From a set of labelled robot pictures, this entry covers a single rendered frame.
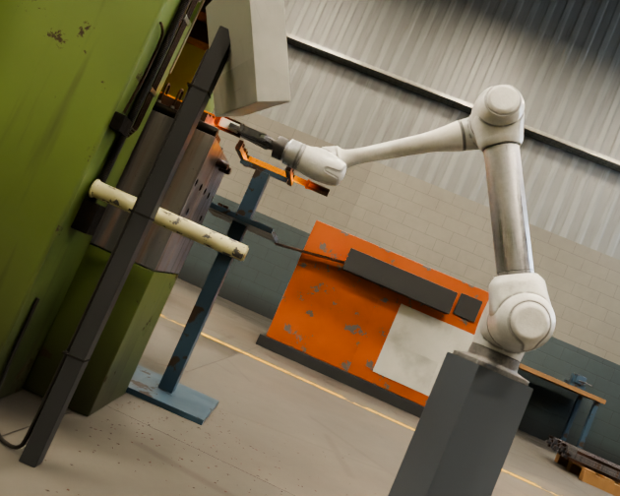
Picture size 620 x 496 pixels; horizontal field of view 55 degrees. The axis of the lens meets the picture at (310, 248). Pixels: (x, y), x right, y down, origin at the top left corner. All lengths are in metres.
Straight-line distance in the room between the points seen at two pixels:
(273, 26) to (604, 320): 9.17
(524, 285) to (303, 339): 3.84
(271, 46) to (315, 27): 9.23
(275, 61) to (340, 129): 8.56
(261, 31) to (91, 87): 0.53
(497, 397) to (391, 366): 3.55
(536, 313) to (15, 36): 1.52
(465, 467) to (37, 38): 1.65
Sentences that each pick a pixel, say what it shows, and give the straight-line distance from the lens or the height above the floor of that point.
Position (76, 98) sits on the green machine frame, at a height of 0.81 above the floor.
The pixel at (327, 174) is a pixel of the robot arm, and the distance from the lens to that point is 1.94.
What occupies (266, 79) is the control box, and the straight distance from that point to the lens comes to 1.32.
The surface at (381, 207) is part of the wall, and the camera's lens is 9.57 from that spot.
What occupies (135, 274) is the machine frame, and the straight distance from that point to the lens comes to 1.84.
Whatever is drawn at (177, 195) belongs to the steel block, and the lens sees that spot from 1.84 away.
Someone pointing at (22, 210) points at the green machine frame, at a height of 0.50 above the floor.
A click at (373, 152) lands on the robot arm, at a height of 1.12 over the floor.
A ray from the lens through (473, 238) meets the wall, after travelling 9.67.
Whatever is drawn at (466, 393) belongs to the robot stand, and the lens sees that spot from 1.82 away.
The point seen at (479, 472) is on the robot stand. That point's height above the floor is 0.31.
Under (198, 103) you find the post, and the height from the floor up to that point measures 0.89.
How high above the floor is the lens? 0.59
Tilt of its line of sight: 4 degrees up
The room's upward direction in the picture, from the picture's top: 24 degrees clockwise
